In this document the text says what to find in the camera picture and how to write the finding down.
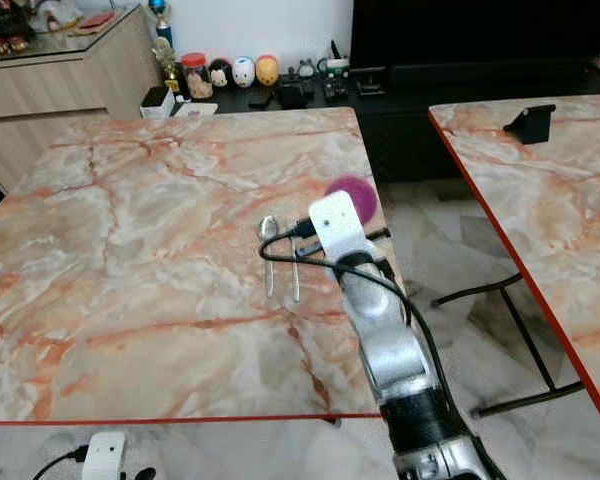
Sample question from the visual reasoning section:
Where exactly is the purple bowl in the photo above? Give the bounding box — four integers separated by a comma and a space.
324, 175, 378, 223

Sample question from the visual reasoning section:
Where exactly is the silver fork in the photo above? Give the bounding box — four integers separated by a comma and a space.
288, 238, 303, 303

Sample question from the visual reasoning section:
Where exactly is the silver spoon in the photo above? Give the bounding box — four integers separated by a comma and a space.
258, 214, 281, 299

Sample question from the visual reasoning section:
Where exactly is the black gadget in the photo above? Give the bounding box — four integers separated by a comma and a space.
275, 78, 313, 109

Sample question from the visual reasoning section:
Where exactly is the green white cup figurine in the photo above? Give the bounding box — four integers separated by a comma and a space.
324, 40, 351, 79

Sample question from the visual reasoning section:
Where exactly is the black phone stand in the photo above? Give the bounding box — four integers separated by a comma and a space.
503, 103, 558, 146

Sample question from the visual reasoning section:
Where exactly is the yellow egg figurine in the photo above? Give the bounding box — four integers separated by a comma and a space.
256, 54, 281, 87

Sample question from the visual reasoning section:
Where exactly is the white egg figurine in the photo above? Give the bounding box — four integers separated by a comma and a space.
232, 56, 256, 88

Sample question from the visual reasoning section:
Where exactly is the black television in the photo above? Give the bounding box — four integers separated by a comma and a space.
350, 0, 600, 73

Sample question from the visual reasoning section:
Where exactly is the flat white box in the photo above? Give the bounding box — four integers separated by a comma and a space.
175, 100, 219, 118

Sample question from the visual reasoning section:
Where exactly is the black round figurine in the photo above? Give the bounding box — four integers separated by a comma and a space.
208, 58, 233, 89

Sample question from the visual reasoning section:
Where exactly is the red-lidded clear jar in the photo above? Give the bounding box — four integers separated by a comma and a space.
182, 52, 213, 101

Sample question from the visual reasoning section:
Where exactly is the white black box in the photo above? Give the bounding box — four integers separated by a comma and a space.
140, 87, 177, 119

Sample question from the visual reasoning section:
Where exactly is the gold trophy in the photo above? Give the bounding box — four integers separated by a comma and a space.
158, 38, 186, 96

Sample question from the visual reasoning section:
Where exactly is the light wooden cabinet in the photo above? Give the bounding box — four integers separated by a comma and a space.
0, 8, 166, 193

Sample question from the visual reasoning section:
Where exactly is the blue trophy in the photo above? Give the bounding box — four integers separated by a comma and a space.
150, 0, 174, 46

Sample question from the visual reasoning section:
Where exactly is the dark figurine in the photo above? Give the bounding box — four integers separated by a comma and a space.
0, 0, 41, 46

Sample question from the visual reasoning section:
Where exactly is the red tray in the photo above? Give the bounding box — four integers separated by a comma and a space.
78, 10, 119, 33

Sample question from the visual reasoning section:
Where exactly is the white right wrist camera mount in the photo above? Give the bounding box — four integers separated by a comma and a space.
308, 192, 381, 263

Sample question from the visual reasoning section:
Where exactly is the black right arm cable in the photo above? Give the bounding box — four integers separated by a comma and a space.
260, 212, 451, 401

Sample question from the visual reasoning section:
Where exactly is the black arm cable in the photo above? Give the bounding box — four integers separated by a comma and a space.
260, 212, 451, 401
32, 447, 89, 480

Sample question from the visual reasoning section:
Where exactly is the black metal table frame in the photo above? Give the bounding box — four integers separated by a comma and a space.
430, 270, 591, 418

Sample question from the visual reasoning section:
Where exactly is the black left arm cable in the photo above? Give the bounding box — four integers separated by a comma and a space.
32, 447, 89, 480

